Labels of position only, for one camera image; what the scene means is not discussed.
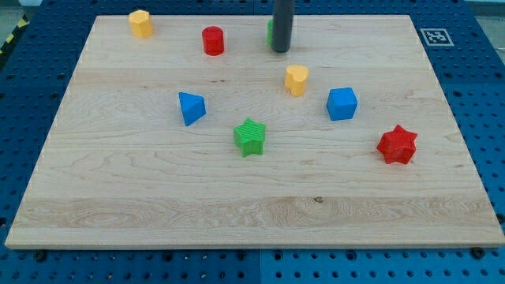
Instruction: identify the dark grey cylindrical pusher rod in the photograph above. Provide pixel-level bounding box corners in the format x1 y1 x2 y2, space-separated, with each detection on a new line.
271 0 294 53

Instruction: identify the green cylinder block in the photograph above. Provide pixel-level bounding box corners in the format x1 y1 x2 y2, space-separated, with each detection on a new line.
266 19 273 46

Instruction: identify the yellow heart block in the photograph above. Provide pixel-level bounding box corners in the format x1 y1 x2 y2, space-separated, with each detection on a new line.
285 65 309 96

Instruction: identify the red cylinder block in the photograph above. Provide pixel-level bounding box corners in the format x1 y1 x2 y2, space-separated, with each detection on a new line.
202 26 225 56

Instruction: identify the blue cube block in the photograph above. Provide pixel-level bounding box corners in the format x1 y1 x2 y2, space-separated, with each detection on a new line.
326 87 358 121

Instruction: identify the green star block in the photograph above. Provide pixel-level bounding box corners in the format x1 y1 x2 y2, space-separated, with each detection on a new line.
234 118 266 158

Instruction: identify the blue triangle block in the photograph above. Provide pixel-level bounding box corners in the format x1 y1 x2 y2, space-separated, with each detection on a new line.
178 92 206 126

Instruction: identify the yellow hexagon block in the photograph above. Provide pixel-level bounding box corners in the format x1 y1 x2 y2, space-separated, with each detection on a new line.
129 9 153 39

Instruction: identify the light wooden board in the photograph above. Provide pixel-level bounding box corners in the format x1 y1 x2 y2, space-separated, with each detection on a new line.
6 15 504 250

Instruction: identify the white fiducial marker tag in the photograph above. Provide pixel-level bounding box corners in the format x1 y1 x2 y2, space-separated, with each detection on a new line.
421 28 454 47

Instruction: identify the red star block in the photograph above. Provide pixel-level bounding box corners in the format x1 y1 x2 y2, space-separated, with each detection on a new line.
376 125 417 164

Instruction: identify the black and yellow hazard tape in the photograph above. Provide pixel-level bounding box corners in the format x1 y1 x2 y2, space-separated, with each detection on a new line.
1 14 30 55

